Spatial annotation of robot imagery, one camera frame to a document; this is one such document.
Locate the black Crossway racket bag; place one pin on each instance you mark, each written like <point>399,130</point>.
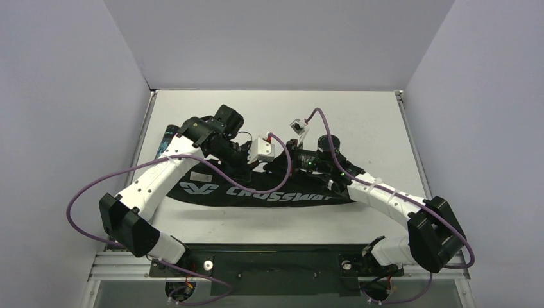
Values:
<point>203,186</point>

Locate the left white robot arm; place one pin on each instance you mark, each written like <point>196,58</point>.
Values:
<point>126,215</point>

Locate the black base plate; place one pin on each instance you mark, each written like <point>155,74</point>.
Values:
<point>288,269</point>

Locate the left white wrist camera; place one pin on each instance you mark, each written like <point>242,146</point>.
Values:
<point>260,150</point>

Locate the black shuttlecock tube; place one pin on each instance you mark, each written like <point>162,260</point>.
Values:
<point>169,133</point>

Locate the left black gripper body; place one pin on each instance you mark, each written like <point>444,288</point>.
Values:
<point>244,165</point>

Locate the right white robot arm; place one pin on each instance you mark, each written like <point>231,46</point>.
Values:
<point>434,235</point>

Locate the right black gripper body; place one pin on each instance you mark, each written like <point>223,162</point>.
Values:
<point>285,160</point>

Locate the aluminium frame rail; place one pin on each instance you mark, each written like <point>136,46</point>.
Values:
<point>123,266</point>

